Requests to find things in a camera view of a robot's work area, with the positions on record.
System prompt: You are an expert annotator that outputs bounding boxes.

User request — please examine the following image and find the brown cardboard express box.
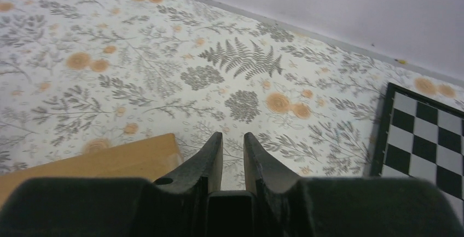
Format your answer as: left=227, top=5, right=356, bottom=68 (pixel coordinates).
left=1, top=133, right=184, bottom=204

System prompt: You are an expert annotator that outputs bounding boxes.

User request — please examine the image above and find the floral patterned table mat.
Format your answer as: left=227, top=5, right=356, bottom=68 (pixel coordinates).
left=1, top=0, right=463, bottom=189

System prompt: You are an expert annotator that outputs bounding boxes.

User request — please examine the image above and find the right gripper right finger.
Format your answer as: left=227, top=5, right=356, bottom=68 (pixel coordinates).
left=243, top=132, right=463, bottom=236

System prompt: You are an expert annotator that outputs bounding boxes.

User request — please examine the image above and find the black white chessboard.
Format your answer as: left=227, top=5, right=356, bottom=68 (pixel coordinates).
left=369, top=83, right=463, bottom=220

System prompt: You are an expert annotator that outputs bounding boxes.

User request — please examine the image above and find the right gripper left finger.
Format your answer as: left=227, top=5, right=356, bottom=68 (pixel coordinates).
left=1, top=132, right=223, bottom=236

